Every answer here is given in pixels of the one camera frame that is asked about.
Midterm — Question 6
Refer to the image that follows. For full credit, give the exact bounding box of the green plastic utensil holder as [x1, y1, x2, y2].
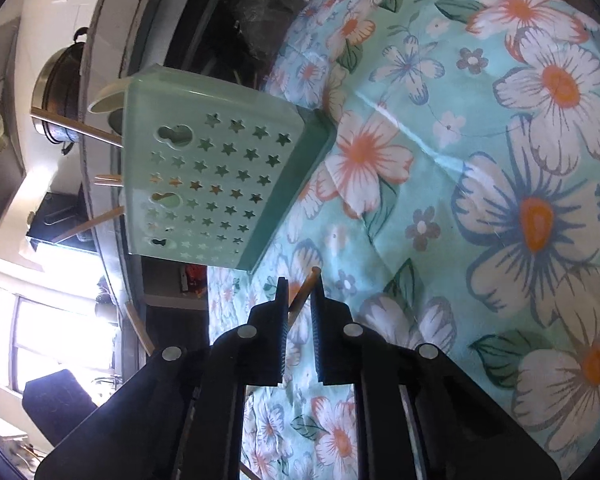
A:
[121, 65, 336, 271]

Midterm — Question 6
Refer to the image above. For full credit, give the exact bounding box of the black wok pan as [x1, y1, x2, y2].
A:
[26, 188, 90, 252]

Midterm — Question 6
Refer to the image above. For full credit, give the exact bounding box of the black stock pot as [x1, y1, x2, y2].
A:
[31, 27, 88, 156]

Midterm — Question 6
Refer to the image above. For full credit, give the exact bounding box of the floral quilted table cloth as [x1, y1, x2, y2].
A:
[208, 0, 600, 476]

